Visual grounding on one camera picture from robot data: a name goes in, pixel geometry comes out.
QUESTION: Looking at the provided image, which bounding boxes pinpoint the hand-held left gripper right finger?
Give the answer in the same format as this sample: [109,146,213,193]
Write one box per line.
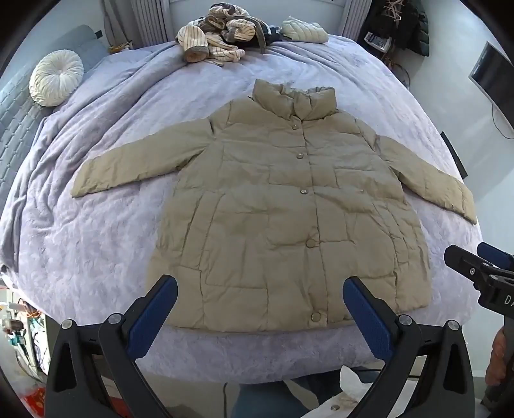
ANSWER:
[342,275,476,418]

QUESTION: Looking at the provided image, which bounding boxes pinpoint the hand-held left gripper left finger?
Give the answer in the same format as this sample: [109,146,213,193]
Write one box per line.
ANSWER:
[46,274,179,418]

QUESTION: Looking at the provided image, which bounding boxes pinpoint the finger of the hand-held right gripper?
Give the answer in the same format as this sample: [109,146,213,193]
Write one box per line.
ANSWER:
[444,244,494,279]
[478,242,514,271]

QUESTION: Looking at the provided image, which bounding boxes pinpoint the khaki puffer jacket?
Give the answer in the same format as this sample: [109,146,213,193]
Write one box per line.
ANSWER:
[71,78,478,334]

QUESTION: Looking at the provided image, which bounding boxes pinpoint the striped cream clothes pile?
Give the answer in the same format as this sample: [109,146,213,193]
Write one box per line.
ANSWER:
[175,3,255,67]

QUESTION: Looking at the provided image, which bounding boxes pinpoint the dark grey clothes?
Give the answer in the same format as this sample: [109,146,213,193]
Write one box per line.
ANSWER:
[225,2,290,54]

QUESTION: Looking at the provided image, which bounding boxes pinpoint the person's right hand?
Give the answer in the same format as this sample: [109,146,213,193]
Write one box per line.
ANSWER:
[485,327,509,388]

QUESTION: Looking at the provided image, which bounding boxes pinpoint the white crumpled tissue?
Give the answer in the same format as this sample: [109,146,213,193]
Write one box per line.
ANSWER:
[339,365,387,406]

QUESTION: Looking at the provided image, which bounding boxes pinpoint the lavender blanket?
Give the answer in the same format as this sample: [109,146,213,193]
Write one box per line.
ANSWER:
[0,38,484,382]

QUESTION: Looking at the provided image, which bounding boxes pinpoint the red bag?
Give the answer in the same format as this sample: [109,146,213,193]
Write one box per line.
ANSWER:
[19,385,48,413]

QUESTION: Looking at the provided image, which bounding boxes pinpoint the grey quilted headboard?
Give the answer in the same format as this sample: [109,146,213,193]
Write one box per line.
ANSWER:
[0,25,109,210]

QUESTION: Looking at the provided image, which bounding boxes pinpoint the rack of dark coats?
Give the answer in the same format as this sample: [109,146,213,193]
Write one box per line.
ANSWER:
[363,0,430,58]

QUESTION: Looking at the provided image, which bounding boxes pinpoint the round white pleated pillow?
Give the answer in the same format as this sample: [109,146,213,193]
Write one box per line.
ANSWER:
[29,49,84,107]

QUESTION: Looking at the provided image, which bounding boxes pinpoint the grey curtain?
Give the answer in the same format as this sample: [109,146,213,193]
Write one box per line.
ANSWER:
[100,0,171,50]
[341,0,363,33]

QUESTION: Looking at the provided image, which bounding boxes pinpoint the cream quilted jacket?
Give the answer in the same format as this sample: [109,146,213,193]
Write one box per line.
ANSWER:
[280,16,330,43]

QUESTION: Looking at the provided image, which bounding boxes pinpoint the black bed post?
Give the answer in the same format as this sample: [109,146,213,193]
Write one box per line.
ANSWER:
[441,131,468,179]

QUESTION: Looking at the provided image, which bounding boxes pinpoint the cable clutter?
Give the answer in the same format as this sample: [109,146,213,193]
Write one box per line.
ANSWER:
[0,287,46,380]

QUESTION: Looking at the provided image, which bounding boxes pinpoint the wall television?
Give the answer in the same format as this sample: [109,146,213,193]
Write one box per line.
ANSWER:
[469,40,514,139]

